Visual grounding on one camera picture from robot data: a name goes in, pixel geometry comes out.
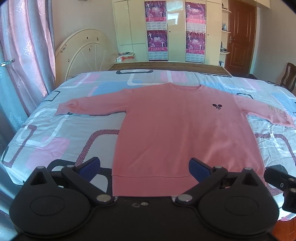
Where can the bed with patterned sheet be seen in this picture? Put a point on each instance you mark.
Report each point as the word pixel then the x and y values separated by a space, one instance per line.
pixel 69 129

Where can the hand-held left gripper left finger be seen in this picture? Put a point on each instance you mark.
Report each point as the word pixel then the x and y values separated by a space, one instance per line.
pixel 91 165

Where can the cream corner shelves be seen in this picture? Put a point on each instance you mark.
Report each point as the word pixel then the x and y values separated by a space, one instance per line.
pixel 225 31

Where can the cream wardrobe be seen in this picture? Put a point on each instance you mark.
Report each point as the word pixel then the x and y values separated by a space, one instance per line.
pixel 175 34

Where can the brown wooden door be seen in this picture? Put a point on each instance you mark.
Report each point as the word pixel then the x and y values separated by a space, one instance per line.
pixel 240 39

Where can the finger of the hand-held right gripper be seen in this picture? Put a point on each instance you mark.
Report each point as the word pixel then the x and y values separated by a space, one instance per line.
pixel 278 178

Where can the pink long-sleeve sweater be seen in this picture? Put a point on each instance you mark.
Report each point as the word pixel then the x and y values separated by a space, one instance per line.
pixel 173 127

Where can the metal curtain hook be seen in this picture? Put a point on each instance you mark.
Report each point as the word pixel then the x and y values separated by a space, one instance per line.
pixel 8 62

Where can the brown wooden chair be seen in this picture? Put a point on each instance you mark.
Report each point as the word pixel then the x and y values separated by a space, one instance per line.
pixel 288 74

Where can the grey patterned curtain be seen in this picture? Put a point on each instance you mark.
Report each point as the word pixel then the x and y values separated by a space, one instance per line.
pixel 11 97

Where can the wooden bed footboard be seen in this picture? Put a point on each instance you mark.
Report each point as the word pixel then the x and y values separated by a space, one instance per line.
pixel 166 66

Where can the cream round headboard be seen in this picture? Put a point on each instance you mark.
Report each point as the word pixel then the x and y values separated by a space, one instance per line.
pixel 78 51

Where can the pink patterned curtain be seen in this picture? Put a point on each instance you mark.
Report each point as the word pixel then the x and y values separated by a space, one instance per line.
pixel 27 34

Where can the purple wall poster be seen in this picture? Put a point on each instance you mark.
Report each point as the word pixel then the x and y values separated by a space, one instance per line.
pixel 195 45
pixel 155 14
pixel 157 44
pixel 195 15

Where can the white red cardboard box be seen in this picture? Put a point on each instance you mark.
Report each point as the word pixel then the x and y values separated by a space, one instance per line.
pixel 124 58

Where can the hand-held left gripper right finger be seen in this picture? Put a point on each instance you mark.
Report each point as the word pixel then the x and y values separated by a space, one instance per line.
pixel 198 168

